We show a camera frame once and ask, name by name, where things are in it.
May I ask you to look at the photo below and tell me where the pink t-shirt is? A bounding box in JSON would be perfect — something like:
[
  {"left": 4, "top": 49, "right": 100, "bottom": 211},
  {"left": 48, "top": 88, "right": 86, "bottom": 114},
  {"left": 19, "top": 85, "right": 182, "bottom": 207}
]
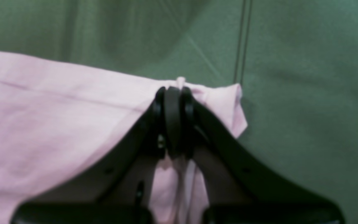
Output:
[{"left": 0, "top": 52, "right": 248, "bottom": 224}]

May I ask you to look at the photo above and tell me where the grey-green table cloth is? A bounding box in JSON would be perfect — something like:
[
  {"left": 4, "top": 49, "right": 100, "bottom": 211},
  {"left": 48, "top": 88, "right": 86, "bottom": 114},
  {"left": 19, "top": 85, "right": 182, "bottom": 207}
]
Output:
[{"left": 0, "top": 0, "right": 358, "bottom": 224}]

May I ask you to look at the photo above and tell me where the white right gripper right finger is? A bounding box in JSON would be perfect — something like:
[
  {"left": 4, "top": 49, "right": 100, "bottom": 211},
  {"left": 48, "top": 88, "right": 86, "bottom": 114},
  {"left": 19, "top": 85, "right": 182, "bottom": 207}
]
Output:
[{"left": 179, "top": 87, "right": 346, "bottom": 224}]

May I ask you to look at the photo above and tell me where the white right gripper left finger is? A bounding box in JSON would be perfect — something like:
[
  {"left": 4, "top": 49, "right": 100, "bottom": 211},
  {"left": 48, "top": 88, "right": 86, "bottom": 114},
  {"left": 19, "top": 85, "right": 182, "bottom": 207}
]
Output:
[{"left": 10, "top": 87, "right": 166, "bottom": 224}]

